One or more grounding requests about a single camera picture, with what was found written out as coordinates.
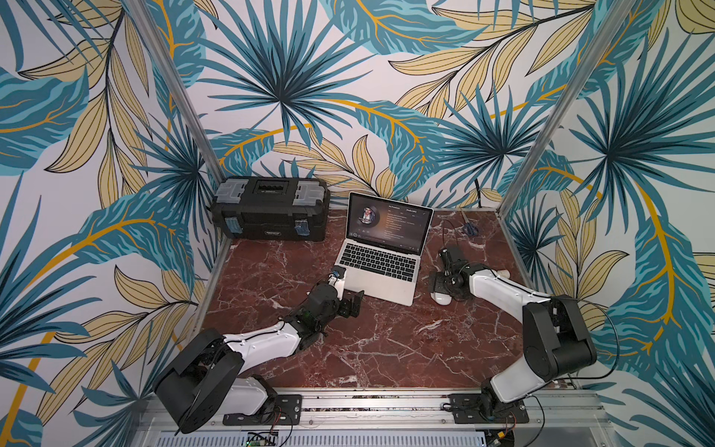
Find white wireless mouse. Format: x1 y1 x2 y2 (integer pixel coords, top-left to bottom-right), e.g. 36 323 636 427
428 275 452 307

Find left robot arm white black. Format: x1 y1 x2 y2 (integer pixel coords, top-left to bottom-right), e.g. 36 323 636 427
153 277 364 434

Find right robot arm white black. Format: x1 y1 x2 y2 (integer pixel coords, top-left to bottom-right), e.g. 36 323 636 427
429 246 597 422

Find silver laptop with dark screen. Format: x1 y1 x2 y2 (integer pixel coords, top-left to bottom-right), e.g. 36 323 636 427
336 192 434 307

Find black plastic toolbox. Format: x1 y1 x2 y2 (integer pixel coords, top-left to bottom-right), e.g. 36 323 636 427
210 176 331 242

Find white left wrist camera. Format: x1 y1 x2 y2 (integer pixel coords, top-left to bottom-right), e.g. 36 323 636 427
328 266 346 300

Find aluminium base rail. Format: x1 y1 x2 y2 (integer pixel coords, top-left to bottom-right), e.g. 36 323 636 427
129 387 616 447

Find right aluminium corner post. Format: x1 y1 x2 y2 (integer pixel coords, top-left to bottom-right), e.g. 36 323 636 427
496 0 636 220

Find aluminium corner post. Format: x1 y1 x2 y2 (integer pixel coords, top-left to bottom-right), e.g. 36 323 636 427
496 0 636 220
126 0 226 184

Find left aluminium corner post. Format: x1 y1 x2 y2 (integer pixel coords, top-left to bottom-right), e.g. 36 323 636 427
126 0 226 184

